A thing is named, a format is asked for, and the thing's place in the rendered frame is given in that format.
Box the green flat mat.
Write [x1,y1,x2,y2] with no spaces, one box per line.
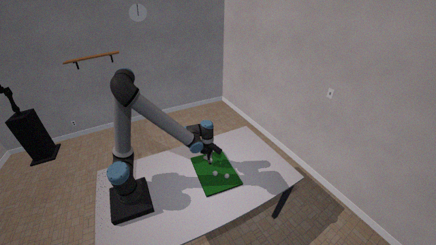
[191,151,243,197]

